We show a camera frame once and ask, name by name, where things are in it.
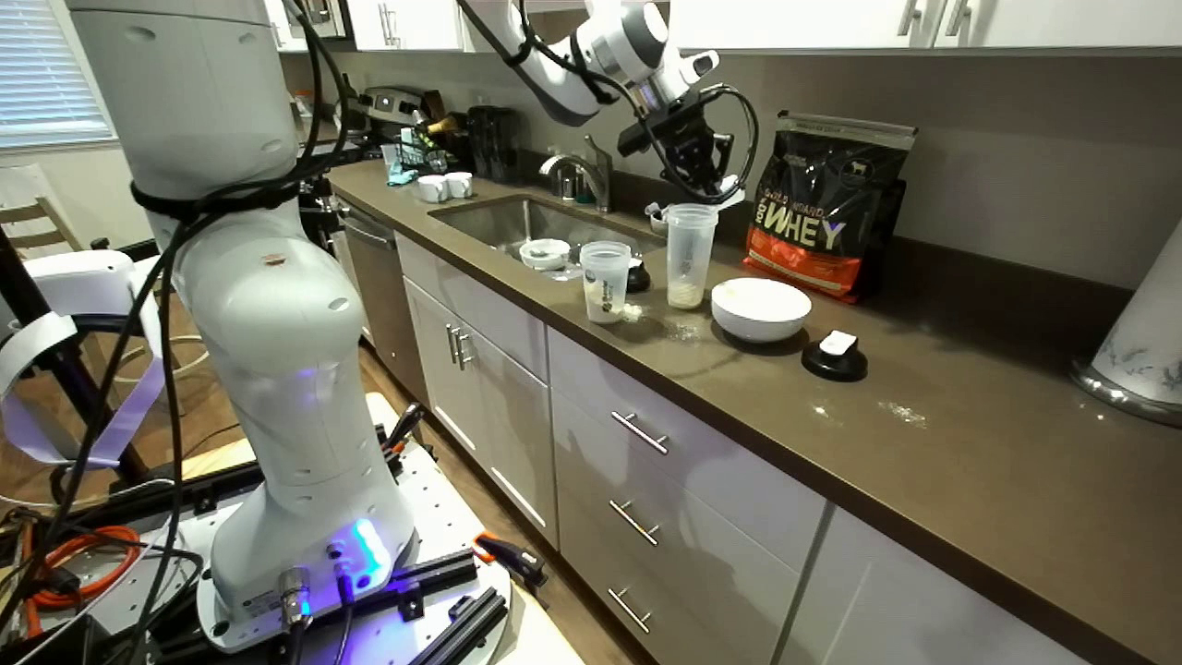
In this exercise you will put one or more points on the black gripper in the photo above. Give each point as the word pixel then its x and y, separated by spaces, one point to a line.
pixel 693 136

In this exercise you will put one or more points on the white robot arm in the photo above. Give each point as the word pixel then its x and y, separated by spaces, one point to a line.
pixel 282 372

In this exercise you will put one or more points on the tall clear shaker bottle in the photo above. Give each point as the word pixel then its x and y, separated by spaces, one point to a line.
pixel 687 261

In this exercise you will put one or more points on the white bowl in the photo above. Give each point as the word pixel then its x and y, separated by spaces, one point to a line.
pixel 760 315

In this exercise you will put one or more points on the short clear shaker bottle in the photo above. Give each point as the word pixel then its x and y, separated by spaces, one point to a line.
pixel 607 279

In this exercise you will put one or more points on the chrome sink faucet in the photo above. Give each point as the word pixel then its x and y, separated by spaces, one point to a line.
pixel 599 173

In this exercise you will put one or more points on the black lid with white cap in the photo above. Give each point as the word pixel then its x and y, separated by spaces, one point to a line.
pixel 837 367
pixel 642 279

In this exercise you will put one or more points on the black whey protein bag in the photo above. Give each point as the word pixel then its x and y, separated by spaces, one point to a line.
pixel 825 235

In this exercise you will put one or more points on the white round food container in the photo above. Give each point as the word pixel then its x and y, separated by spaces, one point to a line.
pixel 546 256

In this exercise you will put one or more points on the white upper cabinet door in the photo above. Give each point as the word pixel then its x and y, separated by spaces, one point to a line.
pixel 1074 25
pixel 837 25

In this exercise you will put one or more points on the stainless steel sink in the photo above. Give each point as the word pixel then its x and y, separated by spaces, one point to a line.
pixel 502 223

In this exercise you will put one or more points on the black coffee maker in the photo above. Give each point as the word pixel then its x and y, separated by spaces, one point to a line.
pixel 493 143

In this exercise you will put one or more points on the white mug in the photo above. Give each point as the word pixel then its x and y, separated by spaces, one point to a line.
pixel 461 186
pixel 435 189

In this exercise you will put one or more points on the fixed sink cabinet panel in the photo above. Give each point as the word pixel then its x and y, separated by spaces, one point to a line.
pixel 482 302

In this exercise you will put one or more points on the flat cabinet drawer front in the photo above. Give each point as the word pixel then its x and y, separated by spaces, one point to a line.
pixel 715 644
pixel 727 559
pixel 727 474

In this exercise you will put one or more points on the flat lower cabinet door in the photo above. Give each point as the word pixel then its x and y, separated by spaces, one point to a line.
pixel 512 445
pixel 429 372
pixel 911 616

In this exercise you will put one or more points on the built-in dishwasher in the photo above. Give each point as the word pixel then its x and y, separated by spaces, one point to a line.
pixel 382 309

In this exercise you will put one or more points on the perforated robot mounting table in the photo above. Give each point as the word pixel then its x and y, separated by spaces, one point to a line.
pixel 429 493

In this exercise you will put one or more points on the orange and black tool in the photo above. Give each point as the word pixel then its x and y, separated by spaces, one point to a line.
pixel 512 559

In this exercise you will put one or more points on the white cylinder with metal base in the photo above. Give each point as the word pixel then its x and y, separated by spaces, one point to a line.
pixel 1150 333

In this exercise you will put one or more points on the black metal clamp bar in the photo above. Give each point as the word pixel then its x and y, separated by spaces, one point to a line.
pixel 467 623
pixel 427 578

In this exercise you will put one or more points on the white curved chair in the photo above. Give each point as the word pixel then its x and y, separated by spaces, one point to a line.
pixel 88 279

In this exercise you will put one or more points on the white window blind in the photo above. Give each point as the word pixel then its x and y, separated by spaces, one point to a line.
pixel 48 75

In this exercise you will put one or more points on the black tripod stand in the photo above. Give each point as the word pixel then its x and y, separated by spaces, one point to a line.
pixel 62 356

